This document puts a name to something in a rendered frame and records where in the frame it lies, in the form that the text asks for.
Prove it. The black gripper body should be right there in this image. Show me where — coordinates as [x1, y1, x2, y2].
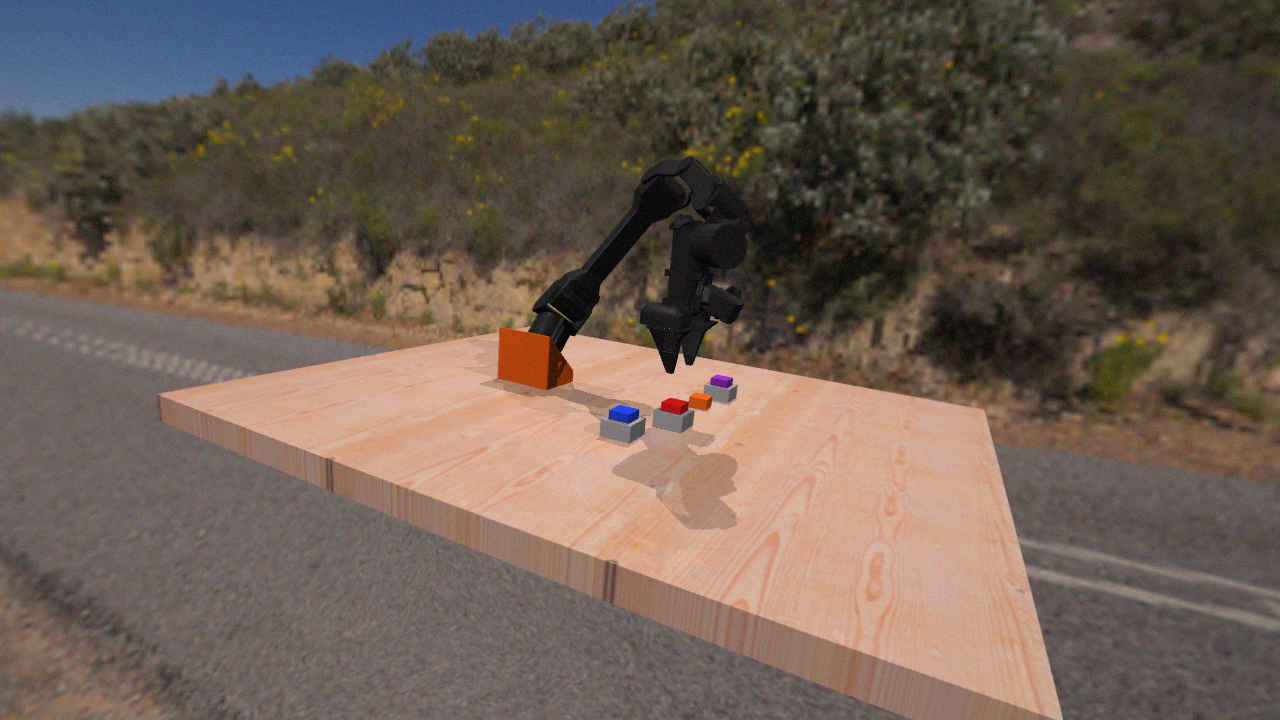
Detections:
[640, 263, 719, 331]

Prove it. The blue button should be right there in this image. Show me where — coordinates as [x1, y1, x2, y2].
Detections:
[599, 405, 646, 445]

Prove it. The red button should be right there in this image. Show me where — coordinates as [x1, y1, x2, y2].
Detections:
[652, 398, 695, 433]

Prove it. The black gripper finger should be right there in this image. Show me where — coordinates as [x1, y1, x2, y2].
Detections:
[681, 320, 718, 366]
[646, 325, 692, 374]

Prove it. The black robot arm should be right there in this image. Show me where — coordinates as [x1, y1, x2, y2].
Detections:
[529, 156, 750, 352]

